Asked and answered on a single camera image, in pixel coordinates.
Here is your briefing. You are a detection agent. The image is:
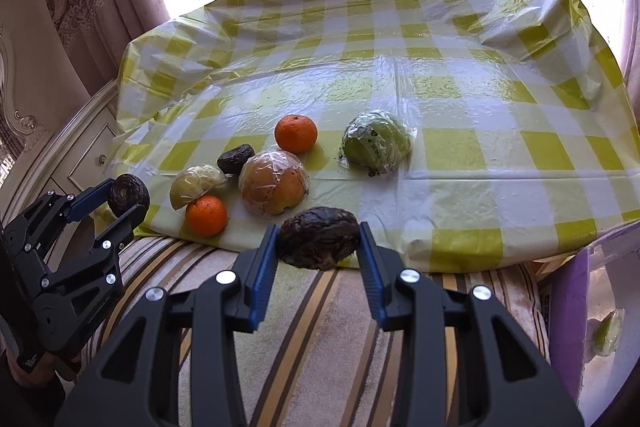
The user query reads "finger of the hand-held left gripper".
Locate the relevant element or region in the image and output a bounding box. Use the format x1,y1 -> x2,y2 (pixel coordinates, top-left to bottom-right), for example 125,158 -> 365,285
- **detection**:
40,204 -> 151,308
4,179 -> 120,253

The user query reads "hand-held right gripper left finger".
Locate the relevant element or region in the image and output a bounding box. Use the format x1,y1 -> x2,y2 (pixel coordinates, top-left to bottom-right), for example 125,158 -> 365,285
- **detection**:
54,223 -> 281,427

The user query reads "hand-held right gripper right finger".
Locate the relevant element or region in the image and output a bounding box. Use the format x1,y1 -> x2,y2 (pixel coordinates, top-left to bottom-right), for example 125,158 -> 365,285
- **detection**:
356,221 -> 586,427

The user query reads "plastic-wrapped yellow fruit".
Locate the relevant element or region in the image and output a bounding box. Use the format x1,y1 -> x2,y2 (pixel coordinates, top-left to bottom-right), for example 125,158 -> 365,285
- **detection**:
169,164 -> 230,211

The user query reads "plastic-wrapped orange fruit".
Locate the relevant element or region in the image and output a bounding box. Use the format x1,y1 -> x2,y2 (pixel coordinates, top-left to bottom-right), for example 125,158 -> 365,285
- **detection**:
238,149 -> 310,217

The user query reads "orange mandarin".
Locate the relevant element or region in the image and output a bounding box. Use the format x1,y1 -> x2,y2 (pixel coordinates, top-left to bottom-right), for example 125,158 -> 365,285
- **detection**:
274,114 -> 319,154
185,194 -> 228,238

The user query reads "green cabbage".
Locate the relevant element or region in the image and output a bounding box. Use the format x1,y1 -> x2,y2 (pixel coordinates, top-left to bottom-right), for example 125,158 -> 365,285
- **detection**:
340,109 -> 418,178

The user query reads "purple and white cardboard box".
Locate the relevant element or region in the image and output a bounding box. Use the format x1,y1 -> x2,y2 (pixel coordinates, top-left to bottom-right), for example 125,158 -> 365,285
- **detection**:
547,219 -> 640,427

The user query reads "plastic-wrapped pale green fruit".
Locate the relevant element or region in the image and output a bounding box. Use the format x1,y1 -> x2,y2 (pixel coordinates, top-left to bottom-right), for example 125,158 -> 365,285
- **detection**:
591,308 -> 626,357

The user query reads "person's left hand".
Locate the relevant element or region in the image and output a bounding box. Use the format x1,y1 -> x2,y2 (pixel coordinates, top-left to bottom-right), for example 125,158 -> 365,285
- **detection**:
10,354 -> 82,389

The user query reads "white ornate cabinet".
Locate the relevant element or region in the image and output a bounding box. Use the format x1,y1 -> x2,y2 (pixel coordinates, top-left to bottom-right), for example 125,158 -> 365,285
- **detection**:
0,24 -> 126,233

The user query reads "striped plush blanket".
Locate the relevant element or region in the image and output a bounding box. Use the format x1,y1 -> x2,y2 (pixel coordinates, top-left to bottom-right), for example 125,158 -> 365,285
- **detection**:
75,234 -> 551,427

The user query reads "yellow checked plastic tablecloth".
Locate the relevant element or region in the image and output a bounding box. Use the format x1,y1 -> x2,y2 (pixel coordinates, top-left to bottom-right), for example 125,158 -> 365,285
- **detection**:
102,0 -> 640,273

